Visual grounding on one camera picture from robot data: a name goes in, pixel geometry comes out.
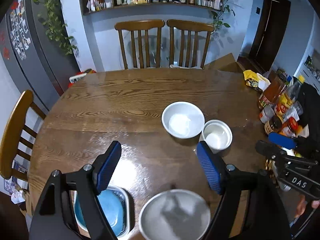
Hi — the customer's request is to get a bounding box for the yellow cap oil bottle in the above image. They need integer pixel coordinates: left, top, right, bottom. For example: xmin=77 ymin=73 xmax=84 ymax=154
xmin=274 ymin=75 xmax=305 ymax=118

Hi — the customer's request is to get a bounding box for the back left wooden chair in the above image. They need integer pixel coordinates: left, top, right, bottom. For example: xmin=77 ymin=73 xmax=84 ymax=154
xmin=114 ymin=19 xmax=165 ymax=70

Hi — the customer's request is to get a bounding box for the white power strip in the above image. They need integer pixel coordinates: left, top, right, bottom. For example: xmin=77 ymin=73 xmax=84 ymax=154
xmin=69 ymin=73 xmax=87 ymax=84

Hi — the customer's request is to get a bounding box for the hanging green vine plant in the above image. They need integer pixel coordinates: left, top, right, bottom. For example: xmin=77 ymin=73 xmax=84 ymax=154
xmin=33 ymin=0 xmax=77 ymax=56

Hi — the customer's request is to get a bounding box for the wooden chair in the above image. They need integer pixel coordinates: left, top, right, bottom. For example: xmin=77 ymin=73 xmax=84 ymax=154
xmin=166 ymin=19 xmax=215 ymax=69
xmin=1 ymin=90 xmax=46 ymax=181
xmin=114 ymin=19 xmax=165 ymax=70

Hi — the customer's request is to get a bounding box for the blue square plate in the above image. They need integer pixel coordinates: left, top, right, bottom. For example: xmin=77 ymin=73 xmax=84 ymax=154
xmin=74 ymin=187 xmax=125 ymax=236

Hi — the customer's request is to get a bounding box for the dark wooden door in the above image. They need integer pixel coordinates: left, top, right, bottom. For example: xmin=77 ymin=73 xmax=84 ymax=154
xmin=248 ymin=0 xmax=291 ymax=74

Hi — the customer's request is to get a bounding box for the small white ramekin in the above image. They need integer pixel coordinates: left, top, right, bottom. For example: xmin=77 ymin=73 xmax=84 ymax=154
xmin=199 ymin=120 xmax=233 ymax=154

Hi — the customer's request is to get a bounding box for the cardboard box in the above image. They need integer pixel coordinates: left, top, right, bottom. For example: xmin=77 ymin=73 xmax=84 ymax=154
xmin=204 ymin=53 xmax=245 ymax=73

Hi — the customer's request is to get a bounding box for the yellow snack bag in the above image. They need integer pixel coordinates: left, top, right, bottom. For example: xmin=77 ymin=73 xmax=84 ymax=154
xmin=243 ymin=70 xmax=271 ymax=92

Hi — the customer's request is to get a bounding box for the red sauce bottle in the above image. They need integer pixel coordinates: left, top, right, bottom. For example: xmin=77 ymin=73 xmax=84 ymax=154
xmin=257 ymin=74 xmax=286 ymax=111

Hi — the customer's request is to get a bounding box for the grey refrigerator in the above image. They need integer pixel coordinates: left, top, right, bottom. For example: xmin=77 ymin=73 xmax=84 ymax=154
xmin=1 ymin=0 xmax=79 ymax=113

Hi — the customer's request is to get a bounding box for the red stool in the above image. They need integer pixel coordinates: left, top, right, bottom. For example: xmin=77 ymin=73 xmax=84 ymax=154
xmin=68 ymin=68 xmax=96 ymax=88

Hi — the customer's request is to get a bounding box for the large white bowl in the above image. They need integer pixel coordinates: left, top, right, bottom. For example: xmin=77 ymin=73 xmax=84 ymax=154
xmin=139 ymin=189 xmax=211 ymax=239

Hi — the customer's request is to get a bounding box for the person's right hand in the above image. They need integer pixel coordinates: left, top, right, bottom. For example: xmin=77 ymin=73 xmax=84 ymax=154
xmin=294 ymin=194 xmax=320 ymax=218

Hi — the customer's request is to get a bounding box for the red lid jar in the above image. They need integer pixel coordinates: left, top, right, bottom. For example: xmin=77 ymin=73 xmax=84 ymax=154
xmin=279 ymin=117 xmax=298 ymax=137

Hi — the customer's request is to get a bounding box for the back right wooden chair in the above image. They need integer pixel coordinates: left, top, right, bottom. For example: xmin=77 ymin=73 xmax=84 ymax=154
xmin=166 ymin=19 xmax=215 ymax=69

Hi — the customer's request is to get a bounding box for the dark sauce jar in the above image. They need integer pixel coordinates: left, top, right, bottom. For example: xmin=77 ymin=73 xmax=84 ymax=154
xmin=264 ymin=115 xmax=283 ymax=135

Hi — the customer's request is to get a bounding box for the medium white bowl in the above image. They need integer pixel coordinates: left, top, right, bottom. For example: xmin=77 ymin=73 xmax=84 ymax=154
xmin=161 ymin=101 xmax=205 ymax=139

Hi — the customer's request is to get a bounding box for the right green vine plant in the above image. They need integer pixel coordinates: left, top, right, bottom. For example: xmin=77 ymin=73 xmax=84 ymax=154
xmin=211 ymin=0 xmax=235 ymax=34

